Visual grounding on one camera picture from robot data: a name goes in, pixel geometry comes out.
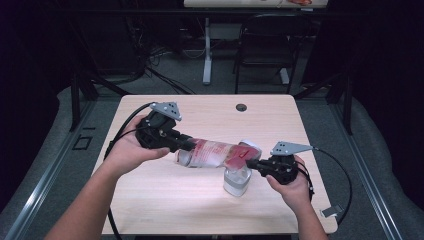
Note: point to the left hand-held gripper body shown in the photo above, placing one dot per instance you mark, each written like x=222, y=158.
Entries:
x=156, y=133

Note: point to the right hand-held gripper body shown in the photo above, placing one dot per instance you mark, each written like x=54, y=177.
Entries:
x=281, y=166

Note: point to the clear jar with grey lid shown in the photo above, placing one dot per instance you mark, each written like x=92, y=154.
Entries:
x=236, y=183

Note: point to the red and white plastic bag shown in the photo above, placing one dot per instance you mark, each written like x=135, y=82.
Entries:
x=213, y=153

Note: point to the person's left hand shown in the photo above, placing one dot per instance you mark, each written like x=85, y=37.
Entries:
x=133, y=153

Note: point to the person's right hand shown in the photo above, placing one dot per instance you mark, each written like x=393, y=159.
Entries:
x=298, y=193

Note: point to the grey tape piece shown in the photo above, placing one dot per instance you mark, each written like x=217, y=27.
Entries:
x=331, y=211

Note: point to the white desk leg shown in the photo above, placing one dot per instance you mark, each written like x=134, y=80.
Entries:
x=207, y=60

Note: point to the black metal stand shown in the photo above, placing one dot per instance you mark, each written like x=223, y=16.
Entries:
x=347, y=106
x=75, y=100

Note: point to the white desk foot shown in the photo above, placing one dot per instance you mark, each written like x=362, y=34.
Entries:
x=284, y=76

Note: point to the black folding chair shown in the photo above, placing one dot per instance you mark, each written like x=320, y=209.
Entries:
x=266, y=43

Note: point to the dark curtain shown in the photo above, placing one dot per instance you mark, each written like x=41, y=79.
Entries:
x=23, y=83
x=390, y=83

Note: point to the light wooden background desk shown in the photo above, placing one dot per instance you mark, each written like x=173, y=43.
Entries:
x=233, y=3

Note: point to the orange thing on background desk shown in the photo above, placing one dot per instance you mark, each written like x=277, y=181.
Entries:
x=300, y=2

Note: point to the aluminium floor rail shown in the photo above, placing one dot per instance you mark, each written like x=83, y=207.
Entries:
x=43, y=186
x=370, y=186

